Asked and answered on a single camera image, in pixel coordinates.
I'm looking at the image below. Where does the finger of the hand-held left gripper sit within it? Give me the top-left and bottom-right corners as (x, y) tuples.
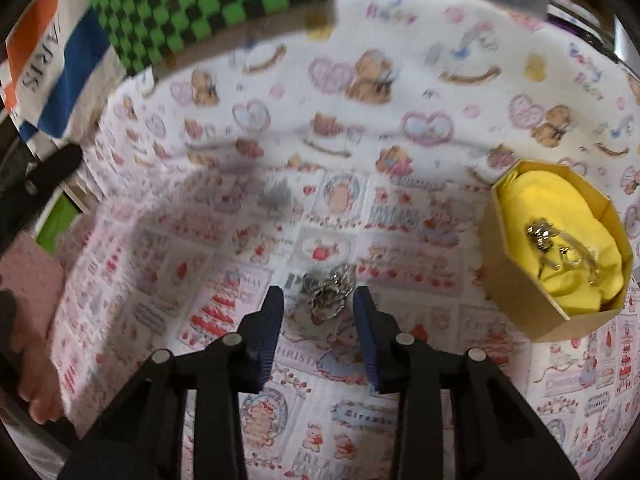
(20, 144), (83, 196)

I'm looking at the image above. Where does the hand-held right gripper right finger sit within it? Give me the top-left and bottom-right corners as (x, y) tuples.
(352, 286), (581, 480)

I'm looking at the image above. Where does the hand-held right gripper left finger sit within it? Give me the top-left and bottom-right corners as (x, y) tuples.
(60, 286), (285, 480)

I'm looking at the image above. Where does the silver chain bracelet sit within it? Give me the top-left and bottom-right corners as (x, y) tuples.
(300, 265), (358, 321)

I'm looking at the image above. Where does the octagonal cardboard box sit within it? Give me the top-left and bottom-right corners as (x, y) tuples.
(481, 159), (635, 345)

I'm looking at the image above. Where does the silver charm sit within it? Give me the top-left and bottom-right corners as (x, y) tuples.
(525, 220), (561, 252)

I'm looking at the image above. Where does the thin silver bangle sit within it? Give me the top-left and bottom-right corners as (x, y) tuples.
(537, 232), (603, 283)

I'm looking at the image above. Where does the person's left hand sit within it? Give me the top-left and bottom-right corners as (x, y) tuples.
(10, 327), (67, 423)

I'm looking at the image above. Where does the green panel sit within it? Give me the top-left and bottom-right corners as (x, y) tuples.
(32, 192), (81, 256)

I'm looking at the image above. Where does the pink picture print cloth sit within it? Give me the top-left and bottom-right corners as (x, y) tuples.
(47, 160), (640, 480)

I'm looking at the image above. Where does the striped printed blanket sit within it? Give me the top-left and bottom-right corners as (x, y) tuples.
(0, 0), (131, 143)

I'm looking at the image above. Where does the green checkered tissue box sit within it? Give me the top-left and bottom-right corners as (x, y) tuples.
(82, 0), (366, 78)

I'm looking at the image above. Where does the yellow cloth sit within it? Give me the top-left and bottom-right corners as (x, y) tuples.
(497, 170), (626, 317)

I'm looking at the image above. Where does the bear print cloth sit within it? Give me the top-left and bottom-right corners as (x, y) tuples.
(95, 0), (640, 241)

